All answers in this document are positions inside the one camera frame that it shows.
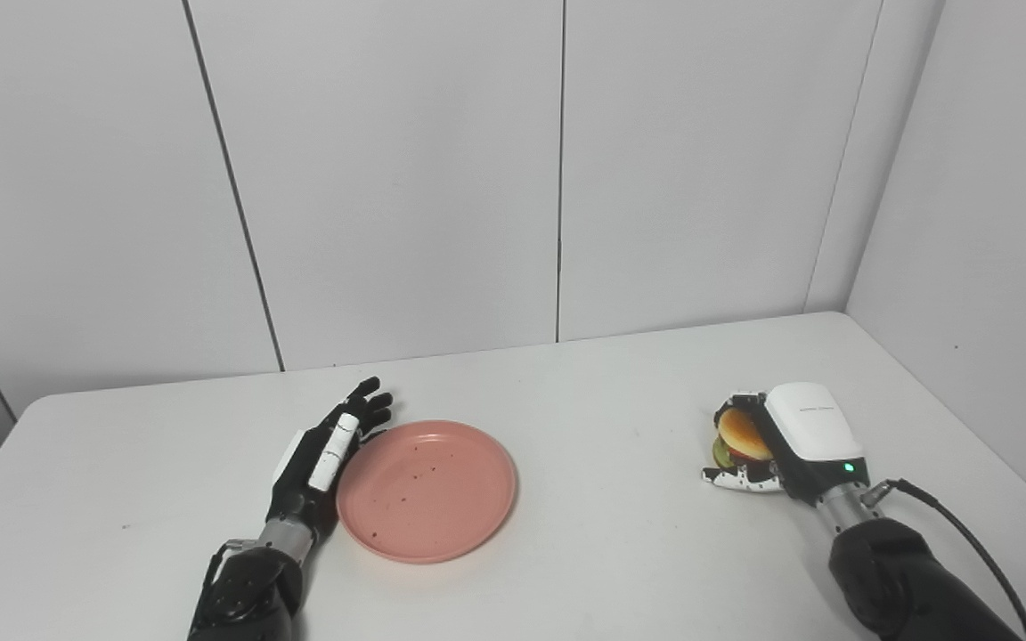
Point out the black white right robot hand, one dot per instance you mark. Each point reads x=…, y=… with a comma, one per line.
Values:
x=811, y=436

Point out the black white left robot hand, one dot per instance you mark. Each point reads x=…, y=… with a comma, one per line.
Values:
x=308, y=481

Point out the toy hamburger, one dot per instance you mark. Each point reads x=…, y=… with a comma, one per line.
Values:
x=740, y=436

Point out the pink round plate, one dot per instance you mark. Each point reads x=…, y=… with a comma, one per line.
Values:
x=428, y=494

